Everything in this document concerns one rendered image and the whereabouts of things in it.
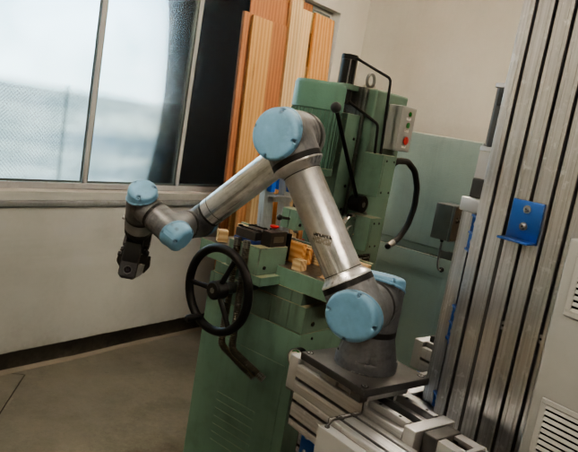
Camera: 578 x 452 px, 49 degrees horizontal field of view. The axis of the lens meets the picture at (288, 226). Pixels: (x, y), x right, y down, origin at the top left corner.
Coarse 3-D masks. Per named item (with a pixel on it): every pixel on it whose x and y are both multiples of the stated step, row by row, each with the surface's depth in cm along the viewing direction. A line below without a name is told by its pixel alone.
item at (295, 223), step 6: (288, 210) 216; (294, 210) 214; (288, 216) 216; (294, 216) 214; (282, 222) 217; (288, 222) 216; (294, 222) 214; (300, 222) 215; (288, 228) 216; (294, 228) 214; (300, 228) 216
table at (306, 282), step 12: (204, 240) 226; (216, 240) 225; (228, 240) 229; (216, 252) 222; (288, 264) 208; (312, 264) 214; (252, 276) 198; (264, 276) 198; (276, 276) 202; (288, 276) 201; (300, 276) 198; (312, 276) 196; (300, 288) 198; (312, 288) 195; (324, 300) 192
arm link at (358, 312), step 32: (256, 128) 137; (288, 128) 133; (320, 128) 145; (288, 160) 135; (320, 160) 139; (320, 192) 136; (320, 224) 135; (320, 256) 136; (352, 256) 135; (352, 288) 132; (384, 288) 141; (352, 320) 131; (384, 320) 135
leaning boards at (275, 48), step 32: (256, 0) 360; (288, 0) 382; (256, 32) 357; (288, 32) 383; (320, 32) 406; (256, 64) 362; (288, 64) 387; (320, 64) 412; (256, 96) 366; (288, 96) 392; (224, 224) 369
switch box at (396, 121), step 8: (392, 104) 226; (392, 112) 226; (400, 112) 224; (408, 112) 226; (416, 112) 230; (392, 120) 226; (400, 120) 224; (408, 120) 227; (392, 128) 226; (400, 128) 224; (384, 136) 228; (392, 136) 226; (400, 136) 225; (408, 136) 229; (384, 144) 228; (392, 144) 226; (400, 144) 226; (408, 144) 231
